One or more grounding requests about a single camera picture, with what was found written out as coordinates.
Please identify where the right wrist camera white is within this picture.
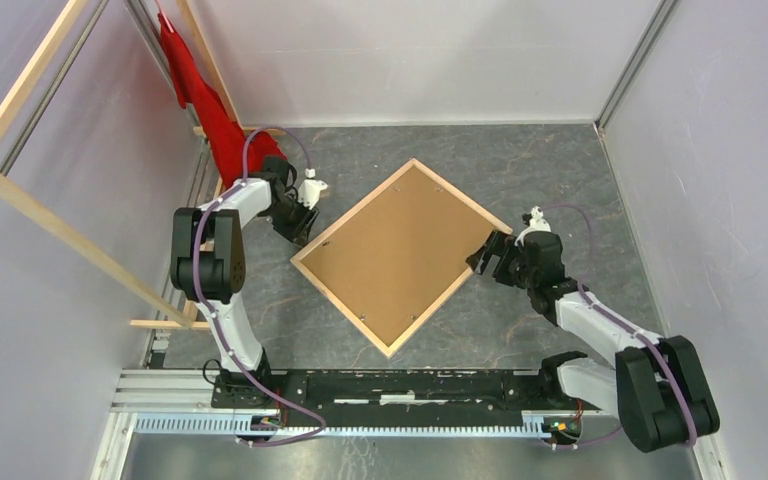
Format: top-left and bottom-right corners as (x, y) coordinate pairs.
(515, 206), (552, 246)

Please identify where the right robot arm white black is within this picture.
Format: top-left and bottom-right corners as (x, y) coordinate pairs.
(466, 230), (721, 453)

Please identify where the grey slotted cable duct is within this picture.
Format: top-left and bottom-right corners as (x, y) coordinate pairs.
(134, 413), (549, 439)

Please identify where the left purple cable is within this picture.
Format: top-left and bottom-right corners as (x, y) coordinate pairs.
(190, 127), (329, 448)

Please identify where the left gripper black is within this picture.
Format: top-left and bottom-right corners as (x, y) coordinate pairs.
(263, 194), (322, 250)

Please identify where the wooden rack frame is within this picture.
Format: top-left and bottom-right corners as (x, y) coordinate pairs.
(0, 0), (287, 333)

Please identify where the purple cable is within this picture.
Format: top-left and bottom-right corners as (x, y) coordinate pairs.
(539, 203), (699, 450)
(190, 127), (329, 448)

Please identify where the wooden picture frame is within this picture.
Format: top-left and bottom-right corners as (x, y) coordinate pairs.
(289, 157), (514, 360)

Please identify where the aluminium rail base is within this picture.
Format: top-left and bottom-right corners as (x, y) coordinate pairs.
(114, 370), (595, 412)

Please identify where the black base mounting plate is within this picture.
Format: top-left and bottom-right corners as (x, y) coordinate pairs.
(204, 369), (593, 429)

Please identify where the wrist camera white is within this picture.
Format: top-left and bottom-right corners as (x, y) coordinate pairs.
(297, 168), (329, 210)
(515, 206), (552, 246)

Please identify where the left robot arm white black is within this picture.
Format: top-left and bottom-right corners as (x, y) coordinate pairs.
(170, 156), (328, 408)

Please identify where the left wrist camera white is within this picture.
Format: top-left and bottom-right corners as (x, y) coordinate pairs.
(297, 168), (329, 210)

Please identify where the red cloth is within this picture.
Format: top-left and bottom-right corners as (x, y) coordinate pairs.
(157, 11), (287, 187)

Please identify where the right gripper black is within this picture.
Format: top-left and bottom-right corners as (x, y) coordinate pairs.
(465, 228), (536, 289)

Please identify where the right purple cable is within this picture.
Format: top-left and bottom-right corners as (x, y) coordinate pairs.
(539, 203), (699, 450)

